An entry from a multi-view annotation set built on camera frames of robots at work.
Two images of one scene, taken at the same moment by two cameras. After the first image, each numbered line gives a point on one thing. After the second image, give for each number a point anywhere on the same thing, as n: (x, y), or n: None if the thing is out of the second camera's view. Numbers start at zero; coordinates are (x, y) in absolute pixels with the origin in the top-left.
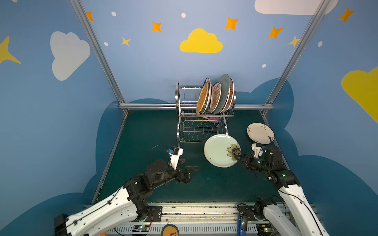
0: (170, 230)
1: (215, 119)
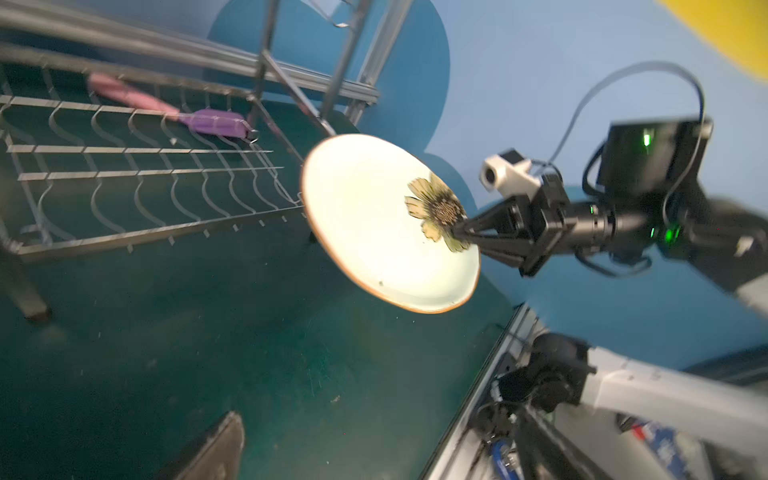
0: None
1: (211, 122)
